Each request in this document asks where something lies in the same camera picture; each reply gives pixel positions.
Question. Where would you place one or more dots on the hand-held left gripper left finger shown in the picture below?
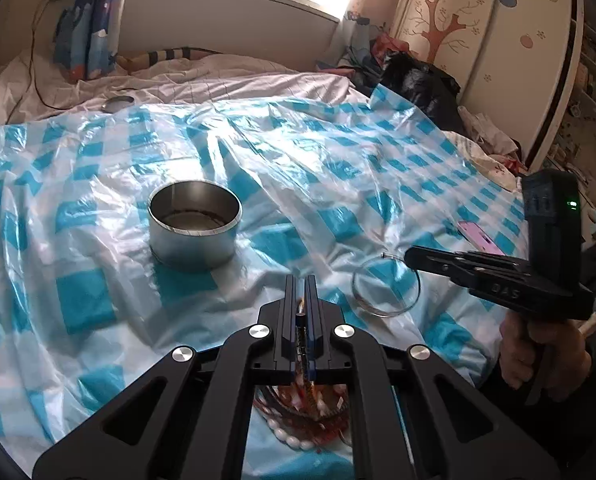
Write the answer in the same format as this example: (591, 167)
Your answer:
(292, 340)

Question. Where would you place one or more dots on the round metal tin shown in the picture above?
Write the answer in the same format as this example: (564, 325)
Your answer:
(192, 240)

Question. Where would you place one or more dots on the pale grid bed quilt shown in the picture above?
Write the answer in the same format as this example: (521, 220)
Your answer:
(217, 80)

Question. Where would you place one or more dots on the striped pillow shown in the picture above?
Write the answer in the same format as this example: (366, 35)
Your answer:
(172, 54)

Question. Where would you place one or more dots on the thin silver bangle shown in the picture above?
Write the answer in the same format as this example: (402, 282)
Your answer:
(384, 315)

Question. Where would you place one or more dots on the white headboard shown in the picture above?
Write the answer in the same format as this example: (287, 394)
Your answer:
(217, 25)

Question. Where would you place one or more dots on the person's right hand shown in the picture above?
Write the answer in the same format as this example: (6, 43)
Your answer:
(518, 355)

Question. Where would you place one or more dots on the round metal tin lid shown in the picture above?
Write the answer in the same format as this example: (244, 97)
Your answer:
(117, 104)

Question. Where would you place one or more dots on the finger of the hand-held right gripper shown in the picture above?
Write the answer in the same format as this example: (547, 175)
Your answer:
(438, 260)

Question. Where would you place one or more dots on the pink phone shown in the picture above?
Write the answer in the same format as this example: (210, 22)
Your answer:
(479, 237)

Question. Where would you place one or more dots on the blue checked plastic sheet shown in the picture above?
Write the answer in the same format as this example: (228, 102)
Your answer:
(127, 170)

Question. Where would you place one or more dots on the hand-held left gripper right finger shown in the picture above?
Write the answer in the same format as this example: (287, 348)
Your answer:
(312, 340)

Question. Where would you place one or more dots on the black plastic bag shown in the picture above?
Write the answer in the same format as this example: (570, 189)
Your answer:
(418, 85)

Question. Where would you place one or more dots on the pile of clothes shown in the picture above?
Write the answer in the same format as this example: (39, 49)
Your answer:
(368, 50)

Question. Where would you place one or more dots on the blue printed curtain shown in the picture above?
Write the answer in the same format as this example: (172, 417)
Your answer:
(90, 20)

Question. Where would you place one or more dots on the white wardrobe with tree print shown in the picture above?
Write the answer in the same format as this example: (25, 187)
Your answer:
(488, 20)

